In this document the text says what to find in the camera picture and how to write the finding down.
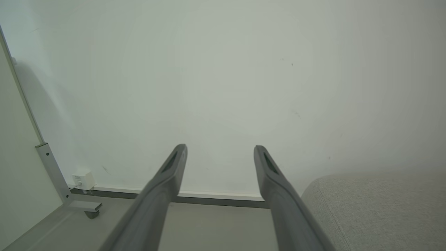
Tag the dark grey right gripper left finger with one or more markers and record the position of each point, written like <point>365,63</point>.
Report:
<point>156,202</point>

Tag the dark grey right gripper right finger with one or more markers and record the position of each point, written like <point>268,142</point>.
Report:
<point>282,205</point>

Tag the white wall socket box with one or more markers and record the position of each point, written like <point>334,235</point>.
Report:
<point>83,180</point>

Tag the white partition panel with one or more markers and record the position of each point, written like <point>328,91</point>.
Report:
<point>15,146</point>

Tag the light grey fabric sofa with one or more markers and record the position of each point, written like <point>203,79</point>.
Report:
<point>379,212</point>

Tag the grey metal partition foot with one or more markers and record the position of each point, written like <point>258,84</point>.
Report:
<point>61,184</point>

